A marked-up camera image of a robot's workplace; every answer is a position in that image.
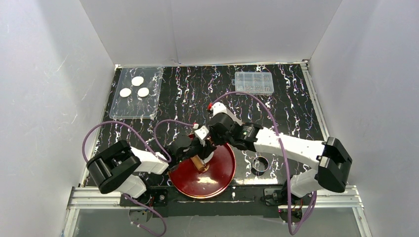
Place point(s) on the metal ring cutter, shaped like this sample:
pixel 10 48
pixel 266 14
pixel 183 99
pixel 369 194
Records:
pixel 260 164

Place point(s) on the clear compartment storage box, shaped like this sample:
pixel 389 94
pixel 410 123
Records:
pixel 255 83

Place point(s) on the wooden rolling pin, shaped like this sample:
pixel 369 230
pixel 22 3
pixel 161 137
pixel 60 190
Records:
pixel 198 163

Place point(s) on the round red tray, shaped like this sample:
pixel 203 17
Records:
pixel 221 167

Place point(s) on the aluminium frame rail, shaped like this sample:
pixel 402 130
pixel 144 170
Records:
pixel 91 198

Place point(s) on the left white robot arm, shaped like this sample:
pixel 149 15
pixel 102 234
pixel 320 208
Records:
pixel 114 168

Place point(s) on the white dough disc left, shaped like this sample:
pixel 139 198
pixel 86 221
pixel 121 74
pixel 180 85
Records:
pixel 125 92

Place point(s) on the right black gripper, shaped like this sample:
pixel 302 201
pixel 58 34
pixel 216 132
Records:
pixel 213 137

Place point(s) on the white dough disc right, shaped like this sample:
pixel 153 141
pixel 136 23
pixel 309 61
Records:
pixel 143 92

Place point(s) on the white dough disc top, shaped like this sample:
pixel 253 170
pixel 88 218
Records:
pixel 137 81

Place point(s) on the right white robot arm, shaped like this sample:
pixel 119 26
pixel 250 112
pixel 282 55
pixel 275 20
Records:
pixel 329 162

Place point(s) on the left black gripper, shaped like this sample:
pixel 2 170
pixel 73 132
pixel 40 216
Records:
pixel 190 150

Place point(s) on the white dough disc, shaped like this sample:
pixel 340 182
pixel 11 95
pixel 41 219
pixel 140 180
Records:
pixel 143 92
pixel 125 92
pixel 137 81

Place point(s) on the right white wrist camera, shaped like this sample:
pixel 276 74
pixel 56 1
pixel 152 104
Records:
pixel 219 108

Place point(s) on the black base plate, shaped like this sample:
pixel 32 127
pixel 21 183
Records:
pixel 242 200

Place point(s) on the clear plastic tray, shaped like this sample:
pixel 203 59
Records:
pixel 135 107

